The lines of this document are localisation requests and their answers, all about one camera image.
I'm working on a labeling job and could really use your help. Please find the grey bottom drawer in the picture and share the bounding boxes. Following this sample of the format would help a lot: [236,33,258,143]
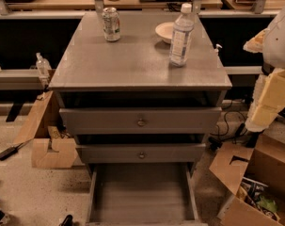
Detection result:
[85,163,208,226]

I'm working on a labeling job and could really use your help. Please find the grey drawer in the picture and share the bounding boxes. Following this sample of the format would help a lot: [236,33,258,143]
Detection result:
[85,163,208,226]
[76,143,205,164]
[59,107,221,136]

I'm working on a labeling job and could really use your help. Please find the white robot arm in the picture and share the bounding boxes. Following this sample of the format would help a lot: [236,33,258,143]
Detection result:
[244,6,285,132]

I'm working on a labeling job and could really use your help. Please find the grey wooden drawer cabinet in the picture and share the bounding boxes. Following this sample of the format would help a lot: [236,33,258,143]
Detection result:
[48,10,233,174]

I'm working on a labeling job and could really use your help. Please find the grey middle drawer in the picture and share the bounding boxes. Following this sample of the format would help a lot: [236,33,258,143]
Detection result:
[76,143,205,164]

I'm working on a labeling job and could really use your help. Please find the grey top drawer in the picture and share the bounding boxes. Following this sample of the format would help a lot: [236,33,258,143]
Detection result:
[59,107,221,136]

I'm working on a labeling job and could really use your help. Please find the white pump dispenser bottle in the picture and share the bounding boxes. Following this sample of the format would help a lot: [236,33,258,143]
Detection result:
[214,43,223,55]

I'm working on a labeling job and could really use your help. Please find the cardboard box right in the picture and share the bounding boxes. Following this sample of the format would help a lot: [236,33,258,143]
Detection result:
[210,135,285,226]

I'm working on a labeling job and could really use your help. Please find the cardboard box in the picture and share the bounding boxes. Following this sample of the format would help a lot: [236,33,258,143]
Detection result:
[13,91,78,169]
[210,135,285,226]

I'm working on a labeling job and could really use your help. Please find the items inside cardboard box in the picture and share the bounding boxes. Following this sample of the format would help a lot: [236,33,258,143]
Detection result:
[236,177,280,221]

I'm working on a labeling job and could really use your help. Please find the clear plastic water bottle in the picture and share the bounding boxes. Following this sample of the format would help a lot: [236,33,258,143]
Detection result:
[169,3,194,67]

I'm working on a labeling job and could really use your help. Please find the silver soda can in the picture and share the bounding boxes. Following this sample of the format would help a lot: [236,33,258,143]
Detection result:
[102,7,120,41]

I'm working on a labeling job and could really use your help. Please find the cardboard box left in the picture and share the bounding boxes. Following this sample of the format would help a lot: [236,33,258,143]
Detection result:
[13,91,78,169]

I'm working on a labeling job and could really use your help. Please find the clear bottle on shelf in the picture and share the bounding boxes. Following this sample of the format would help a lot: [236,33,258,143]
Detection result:
[36,53,51,76]

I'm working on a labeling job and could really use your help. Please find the black power adapter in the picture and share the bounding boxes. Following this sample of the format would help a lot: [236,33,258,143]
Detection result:
[0,147,18,161]

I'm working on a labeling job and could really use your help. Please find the black cables on floor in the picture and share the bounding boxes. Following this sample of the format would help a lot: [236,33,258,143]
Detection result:
[208,100,253,152]

